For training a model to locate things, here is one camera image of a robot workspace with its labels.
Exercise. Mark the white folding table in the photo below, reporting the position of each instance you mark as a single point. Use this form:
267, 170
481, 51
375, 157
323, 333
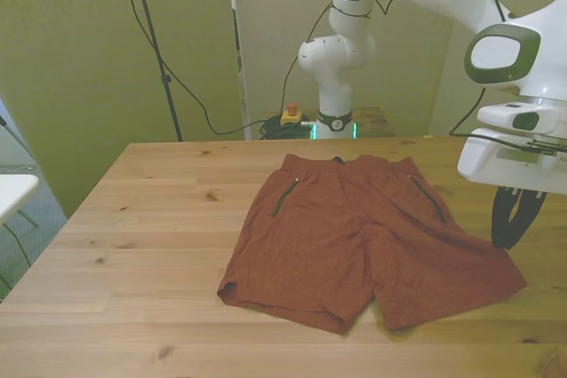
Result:
15, 192

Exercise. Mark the rust orange shorts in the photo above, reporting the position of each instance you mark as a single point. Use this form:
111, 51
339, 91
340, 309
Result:
332, 241

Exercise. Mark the black camera stand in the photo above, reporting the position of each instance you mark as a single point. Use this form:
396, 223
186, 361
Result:
150, 28

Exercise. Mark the yellow emergency stop button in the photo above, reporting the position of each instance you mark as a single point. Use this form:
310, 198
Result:
291, 117

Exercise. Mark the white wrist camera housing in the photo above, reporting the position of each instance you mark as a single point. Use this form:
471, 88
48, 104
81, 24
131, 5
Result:
496, 114

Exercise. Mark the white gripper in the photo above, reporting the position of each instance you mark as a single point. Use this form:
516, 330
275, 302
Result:
487, 161

